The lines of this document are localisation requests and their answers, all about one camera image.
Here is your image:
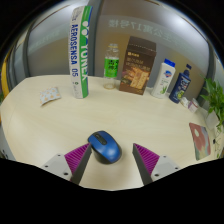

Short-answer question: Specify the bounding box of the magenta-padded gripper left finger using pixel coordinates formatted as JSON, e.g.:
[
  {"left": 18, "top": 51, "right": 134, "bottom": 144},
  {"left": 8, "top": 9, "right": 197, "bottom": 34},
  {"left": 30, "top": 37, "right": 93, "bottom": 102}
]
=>
[{"left": 41, "top": 143, "right": 93, "bottom": 185}]

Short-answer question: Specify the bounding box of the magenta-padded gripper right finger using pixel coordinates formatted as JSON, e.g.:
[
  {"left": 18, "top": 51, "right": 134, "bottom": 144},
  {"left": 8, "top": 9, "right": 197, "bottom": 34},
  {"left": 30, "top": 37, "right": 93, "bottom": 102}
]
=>
[{"left": 132, "top": 142, "right": 181, "bottom": 186}]

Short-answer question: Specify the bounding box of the blue computer mouse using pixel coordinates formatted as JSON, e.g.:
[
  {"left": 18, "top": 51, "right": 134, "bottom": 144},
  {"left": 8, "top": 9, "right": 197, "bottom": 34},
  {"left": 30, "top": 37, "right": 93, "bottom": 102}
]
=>
[{"left": 87, "top": 130, "right": 123, "bottom": 165}]

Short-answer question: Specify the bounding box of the pastel patterned mouse pad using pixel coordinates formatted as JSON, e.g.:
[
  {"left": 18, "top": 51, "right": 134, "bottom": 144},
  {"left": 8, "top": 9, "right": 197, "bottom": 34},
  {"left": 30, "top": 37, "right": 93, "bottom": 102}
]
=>
[{"left": 188, "top": 122, "right": 212, "bottom": 161}]

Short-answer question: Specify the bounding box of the small patterned tissue packet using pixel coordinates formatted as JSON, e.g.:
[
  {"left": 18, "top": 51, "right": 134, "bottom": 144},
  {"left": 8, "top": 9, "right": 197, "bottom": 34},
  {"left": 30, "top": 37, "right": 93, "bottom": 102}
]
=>
[{"left": 39, "top": 86, "right": 62, "bottom": 107}]

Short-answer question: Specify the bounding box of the crumpled white paper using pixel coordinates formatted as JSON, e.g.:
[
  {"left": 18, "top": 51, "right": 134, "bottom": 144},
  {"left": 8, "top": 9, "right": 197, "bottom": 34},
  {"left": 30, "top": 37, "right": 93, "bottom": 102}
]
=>
[{"left": 180, "top": 96, "right": 190, "bottom": 108}]

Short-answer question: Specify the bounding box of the dark blue pump bottle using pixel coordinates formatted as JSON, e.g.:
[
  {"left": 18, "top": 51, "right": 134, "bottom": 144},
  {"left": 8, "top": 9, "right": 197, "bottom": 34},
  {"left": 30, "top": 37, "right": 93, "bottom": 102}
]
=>
[{"left": 168, "top": 63, "right": 193, "bottom": 105}]

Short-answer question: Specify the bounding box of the white bottle blue cap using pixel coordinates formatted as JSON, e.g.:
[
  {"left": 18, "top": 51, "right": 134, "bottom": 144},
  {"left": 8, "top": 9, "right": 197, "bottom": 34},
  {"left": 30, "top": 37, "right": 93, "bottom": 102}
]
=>
[{"left": 150, "top": 58, "right": 176, "bottom": 99}]

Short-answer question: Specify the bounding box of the green plant in white pot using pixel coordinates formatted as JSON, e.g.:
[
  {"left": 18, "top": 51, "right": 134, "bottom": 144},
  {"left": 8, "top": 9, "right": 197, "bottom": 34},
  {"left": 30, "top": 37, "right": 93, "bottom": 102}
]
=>
[{"left": 199, "top": 78, "right": 224, "bottom": 134}]

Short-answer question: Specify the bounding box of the brown cracker box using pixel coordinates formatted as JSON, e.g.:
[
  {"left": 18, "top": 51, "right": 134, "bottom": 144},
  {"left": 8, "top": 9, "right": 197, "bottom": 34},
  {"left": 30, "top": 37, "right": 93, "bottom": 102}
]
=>
[{"left": 118, "top": 35, "right": 158, "bottom": 96}]

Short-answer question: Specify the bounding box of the clear bottle green label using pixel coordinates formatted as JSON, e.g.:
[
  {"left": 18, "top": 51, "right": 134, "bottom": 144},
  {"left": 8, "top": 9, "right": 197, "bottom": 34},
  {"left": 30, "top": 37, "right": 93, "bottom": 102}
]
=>
[{"left": 102, "top": 43, "right": 120, "bottom": 90}]

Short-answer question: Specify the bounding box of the white green shuttlecock tube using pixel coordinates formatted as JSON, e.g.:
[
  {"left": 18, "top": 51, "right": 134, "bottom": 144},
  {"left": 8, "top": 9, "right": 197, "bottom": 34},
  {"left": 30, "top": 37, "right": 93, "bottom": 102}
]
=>
[{"left": 68, "top": 5, "right": 93, "bottom": 100}]

